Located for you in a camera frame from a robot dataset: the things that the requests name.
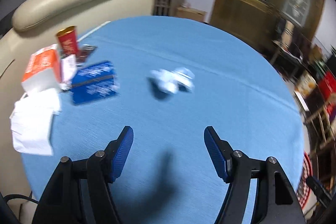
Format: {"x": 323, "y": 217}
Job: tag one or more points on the cardboard box by crib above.
{"x": 190, "y": 13}

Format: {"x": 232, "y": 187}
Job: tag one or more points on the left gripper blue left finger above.
{"x": 116, "y": 154}

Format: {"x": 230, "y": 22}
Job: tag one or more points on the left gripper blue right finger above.
{"x": 223, "y": 157}

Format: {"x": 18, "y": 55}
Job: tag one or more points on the red mesh waste basket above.
{"x": 303, "y": 190}

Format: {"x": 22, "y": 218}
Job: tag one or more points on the red gift bag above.
{"x": 327, "y": 85}

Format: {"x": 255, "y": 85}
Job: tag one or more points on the crumpled white blue tissue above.
{"x": 169, "y": 82}

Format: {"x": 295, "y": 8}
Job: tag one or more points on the orange fruit carton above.
{"x": 305, "y": 84}

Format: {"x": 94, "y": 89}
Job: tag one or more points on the cream leather headboard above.
{"x": 35, "y": 24}

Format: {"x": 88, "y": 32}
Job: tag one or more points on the blue bed cover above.
{"x": 168, "y": 176}

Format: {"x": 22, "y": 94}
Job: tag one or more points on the orange white carton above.
{"x": 43, "y": 71}

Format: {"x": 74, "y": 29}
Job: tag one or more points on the blue toothpaste box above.
{"x": 95, "y": 82}

